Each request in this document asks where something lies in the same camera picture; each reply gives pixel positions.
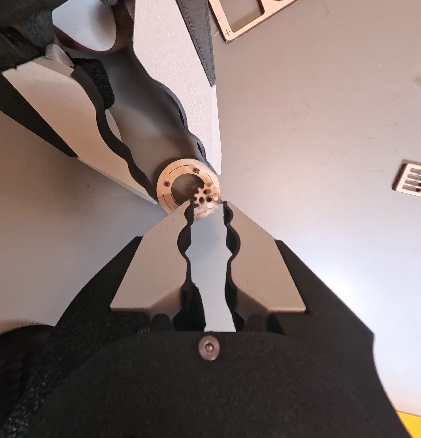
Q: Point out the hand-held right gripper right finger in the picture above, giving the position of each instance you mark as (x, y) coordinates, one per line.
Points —
(261, 273)

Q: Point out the small wooden gear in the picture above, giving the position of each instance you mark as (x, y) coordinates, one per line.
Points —
(213, 205)

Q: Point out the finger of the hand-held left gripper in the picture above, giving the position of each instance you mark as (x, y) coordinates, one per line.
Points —
(169, 51)
(59, 102)

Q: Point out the wooden parts sheet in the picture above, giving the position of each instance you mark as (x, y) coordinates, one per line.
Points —
(229, 34)

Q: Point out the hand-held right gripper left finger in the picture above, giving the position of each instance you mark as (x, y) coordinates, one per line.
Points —
(155, 270)

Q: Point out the small slotted wooden piece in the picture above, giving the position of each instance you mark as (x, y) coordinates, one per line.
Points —
(400, 178)

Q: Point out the yellow plastic bin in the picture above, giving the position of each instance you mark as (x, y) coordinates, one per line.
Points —
(417, 427)

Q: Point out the grey desk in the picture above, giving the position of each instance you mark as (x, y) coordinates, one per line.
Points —
(316, 119)

